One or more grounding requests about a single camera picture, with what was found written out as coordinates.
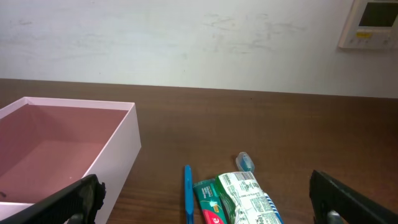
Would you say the blue disposable razor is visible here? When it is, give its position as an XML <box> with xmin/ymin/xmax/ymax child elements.
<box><xmin>184</xmin><ymin>165</ymin><xmax>194</xmax><ymax>224</ymax></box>

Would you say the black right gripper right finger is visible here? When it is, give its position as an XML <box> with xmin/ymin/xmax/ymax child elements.
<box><xmin>309</xmin><ymin>170</ymin><xmax>397</xmax><ymax>224</ymax></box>

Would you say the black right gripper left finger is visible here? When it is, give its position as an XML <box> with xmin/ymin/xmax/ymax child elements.
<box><xmin>1</xmin><ymin>174</ymin><xmax>106</xmax><ymax>224</ymax></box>

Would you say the pink open cardboard box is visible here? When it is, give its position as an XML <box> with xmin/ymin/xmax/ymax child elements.
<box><xmin>1</xmin><ymin>97</ymin><xmax>141</xmax><ymax>223</ymax></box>

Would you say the white green crumpled sachet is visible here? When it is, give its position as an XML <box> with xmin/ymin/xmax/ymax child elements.
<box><xmin>216</xmin><ymin>172</ymin><xmax>283</xmax><ymax>224</ymax></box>

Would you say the green red toothpaste tube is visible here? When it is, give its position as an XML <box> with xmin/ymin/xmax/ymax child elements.
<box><xmin>193</xmin><ymin>179</ymin><xmax>228</xmax><ymax>224</ymax></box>

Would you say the white wall control panel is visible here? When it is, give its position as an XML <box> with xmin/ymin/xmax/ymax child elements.
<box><xmin>338</xmin><ymin>0</ymin><xmax>397</xmax><ymax>50</ymax></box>

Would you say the blue white toothbrush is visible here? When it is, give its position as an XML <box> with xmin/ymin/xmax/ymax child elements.
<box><xmin>236</xmin><ymin>152</ymin><xmax>284</xmax><ymax>224</ymax></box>

